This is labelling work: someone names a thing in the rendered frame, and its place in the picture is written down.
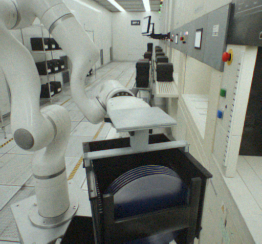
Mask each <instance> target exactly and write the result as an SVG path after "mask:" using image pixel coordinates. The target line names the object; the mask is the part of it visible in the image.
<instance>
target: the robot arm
mask: <svg viewBox="0 0 262 244"><path fill-rule="evenodd" d="M37 17H38V18H39V20H40V21H41V23H43V25H44V27H45V28H46V29H47V30H48V31H49V33H50V34H51V35H52V37H53V38H54V40H56V42H57V43H58V45H59V46H60V47H61V48H62V49H63V50H64V52H65V54H66V55H67V56H68V57H69V58H70V60H71V62H72V73H71V80H70V90H71V95H72V99H73V100H74V102H75V103H76V106H77V107H78V108H79V110H81V112H82V113H83V115H84V116H85V117H86V118H87V120H89V122H90V123H92V124H94V125H96V124H99V123H101V122H102V121H104V122H105V123H110V126H111V127H113V128H115V127H114V125H113V123H112V121H111V119H110V117H109V115H108V113H107V111H109V110H123V109H135V108H148V107H150V106H149V105H148V103H146V102H144V101H143V100H141V99H139V98H136V97H134V94H133V93H132V92H131V91H130V90H128V89H127V88H126V87H125V86H124V85H123V84H122V83H120V82H119V81H116V80H109V81H107V82H105V83H104V84H103V85H102V86H101V89H100V93H99V94H98V95H97V96H96V97H94V98H93V99H90V98H89V97H88V96H87V95H86V93H85V90H84V82H85V78H86V76H87V74H88V73H89V71H90V70H91V68H92V67H93V66H94V65H95V63H96V62H97V61H98V59H99V58H100V52H99V50H98V48H97V47H96V45H95V44H94V42H93V41H92V39H91V38H90V37H89V35H88V34H87V32H86V31H85V29H84V28H83V27H82V25H81V24H80V23H79V21H78V20H77V19H76V17H75V15H74V14H73V13H72V11H70V9H69V8H68V6H67V5H66V3H65V2H64V1H63V0H0V66H1V68H2V71H3V73H4V75H5V79H6V80H7V82H8V85H9V89H10V94H11V115H10V125H11V134H12V136H13V139H14V141H15V143H16V145H17V146H19V147H20V148H21V149H23V150H24V151H28V152H34V155H33V157H32V160H31V170H32V176H33V179H34V181H33V182H34V186H35V192H36V198H37V201H36V202H35V203H34V204H33V205H32V206H31V209H30V212H29V219H30V221H31V223H32V224H33V225H35V226H38V227H41V228H51V227H55V226H59V225H61V224H64V223H65V222H66V221H68V220H69V219H70V218H72V217H73V216H74V214H75V213H76V211H77V210H78V207H79V201H78V198H77V196H76V195H74V194H73V193H71V192H68V182H67V172H66V163H65V158H64V156H65V151H66V149H67V145H68V141H69V137H70V132H71V119H70V115H69V113H68V111H67V110H66V109H65V108H63V107H62V106H59V105H57V104H52V105H49V106H46V107H44V108H41V109H40V105H39V99H40V92H41V81H40V76H39V73H38V71H37V68H36V65H35V62H34V59H33V58H32V56H31V53H30V52H29V50H28V49H26V48H25V46H24V45H23V44H22V43H20V42H19V41H18V40H17V39H16V38H15V37H14V36H13V35H12V34H11V32H10V31H8V30H19V29H24V28H26V27H28V26H30V25H32V24H33V22H34V20H35V18H37Z"/></svg>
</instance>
